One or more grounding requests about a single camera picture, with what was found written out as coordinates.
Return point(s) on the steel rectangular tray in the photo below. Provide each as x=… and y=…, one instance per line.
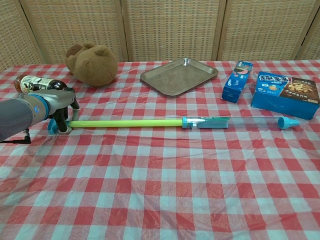
x=177, y=76

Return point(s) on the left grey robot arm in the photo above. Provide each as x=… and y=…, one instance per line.
x=17, y=112

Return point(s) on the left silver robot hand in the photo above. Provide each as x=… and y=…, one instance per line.
x=60, y=101

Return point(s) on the slim blue Oreo box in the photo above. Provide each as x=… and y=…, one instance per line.
x=236, y=83

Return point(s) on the wide blue cookie box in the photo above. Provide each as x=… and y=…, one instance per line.
x=282, y=96

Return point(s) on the brown plush bear toy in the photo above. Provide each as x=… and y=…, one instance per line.
x=95, y=65

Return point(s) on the yellow blue water pump toy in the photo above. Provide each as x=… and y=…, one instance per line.
x=125, y=123

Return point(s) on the red white checkered tablecloth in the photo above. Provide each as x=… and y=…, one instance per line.
x=160, y=180

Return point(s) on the dark tea bottle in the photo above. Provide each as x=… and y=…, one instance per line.
x=30, y=82

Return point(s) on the woven bamboo screen panel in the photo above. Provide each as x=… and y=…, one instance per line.
x=75, y=25
x=313, y=37
x=175, y=27
x=262, y=27
x=12, y=37

